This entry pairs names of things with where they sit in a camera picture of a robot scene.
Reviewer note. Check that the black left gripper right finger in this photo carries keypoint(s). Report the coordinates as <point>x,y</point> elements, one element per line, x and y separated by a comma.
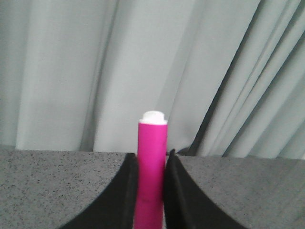
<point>186,206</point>

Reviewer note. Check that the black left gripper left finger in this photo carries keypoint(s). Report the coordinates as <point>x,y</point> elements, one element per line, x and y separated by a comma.
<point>114,207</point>

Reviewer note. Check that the pink marker pen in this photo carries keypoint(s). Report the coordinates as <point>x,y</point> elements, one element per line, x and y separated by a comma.
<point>151,155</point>

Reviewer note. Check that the grey curtain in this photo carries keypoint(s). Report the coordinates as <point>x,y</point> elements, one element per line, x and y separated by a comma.
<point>229,75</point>

